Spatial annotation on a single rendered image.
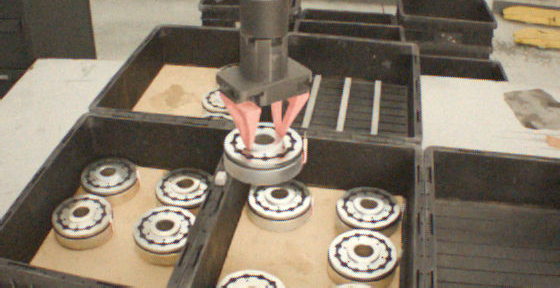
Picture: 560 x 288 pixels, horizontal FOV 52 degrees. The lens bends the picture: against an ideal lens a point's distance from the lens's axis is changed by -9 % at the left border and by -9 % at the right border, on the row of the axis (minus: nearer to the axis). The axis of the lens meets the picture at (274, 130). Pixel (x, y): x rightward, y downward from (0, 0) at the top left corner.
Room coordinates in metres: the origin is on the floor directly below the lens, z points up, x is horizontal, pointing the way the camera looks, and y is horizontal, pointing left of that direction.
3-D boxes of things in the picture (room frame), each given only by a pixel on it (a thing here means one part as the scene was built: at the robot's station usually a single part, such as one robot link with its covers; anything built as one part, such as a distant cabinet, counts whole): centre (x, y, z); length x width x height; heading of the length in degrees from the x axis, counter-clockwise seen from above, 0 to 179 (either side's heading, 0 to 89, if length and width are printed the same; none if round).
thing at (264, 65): (0.68, 0.01, 1.16); 0.10 x 0.07 x 0.07; 124
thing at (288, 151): (0.67, 0.01, 1.03); 0.10 x 0.10 x 0.01
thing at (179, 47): (1.10, 0.16, 0.87); 0.40 x 0.30 x 0.11; 170
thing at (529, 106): (1.33, -0.71, 0.71); 0.22 x 0.19 x 0.01; 174
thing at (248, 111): (0.67, 0.02, 1.09); 0.07 x 0.07 x 0.09; 34
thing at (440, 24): (2.33, -0.71, 0.37); 0.40 x 0.30 x 0.45; 84
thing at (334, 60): (1.05, -0.13, 0.87); 0.40 x 0.30 x 0.11; 170
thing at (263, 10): (0.68, 0.01, 1.22); 0.07 x 0.06 x 0.07; 173
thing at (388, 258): (0.64, -0.13, 0.86); 0.10 x 0.10 x 0.01
